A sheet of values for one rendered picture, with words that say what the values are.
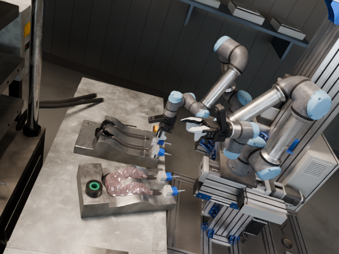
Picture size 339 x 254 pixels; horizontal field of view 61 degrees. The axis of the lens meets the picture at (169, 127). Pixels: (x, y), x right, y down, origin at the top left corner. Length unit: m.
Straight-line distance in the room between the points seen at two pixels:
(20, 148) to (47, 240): 0.61
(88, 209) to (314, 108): 1.11
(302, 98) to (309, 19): 2.55
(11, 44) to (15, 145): 0.55
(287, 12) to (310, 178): 2.24
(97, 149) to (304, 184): 1.31
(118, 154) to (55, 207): 0.47
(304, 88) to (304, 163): 0.66
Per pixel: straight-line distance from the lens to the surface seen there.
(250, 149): 1.60
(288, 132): 1.44
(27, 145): 1.85
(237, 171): 1.69
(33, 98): 1.74
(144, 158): 1.77
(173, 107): 1.70
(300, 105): 1.38
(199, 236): 2.41
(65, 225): 1.50
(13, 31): 1.73
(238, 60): 1.70
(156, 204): 1.59
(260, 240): 2.69
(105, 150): 1.75
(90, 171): 1.57
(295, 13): 3.80
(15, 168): 1.73
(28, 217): 1.52
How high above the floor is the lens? 2.06
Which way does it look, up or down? 35 degrees down
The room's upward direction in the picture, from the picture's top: 22 degrees clockwise
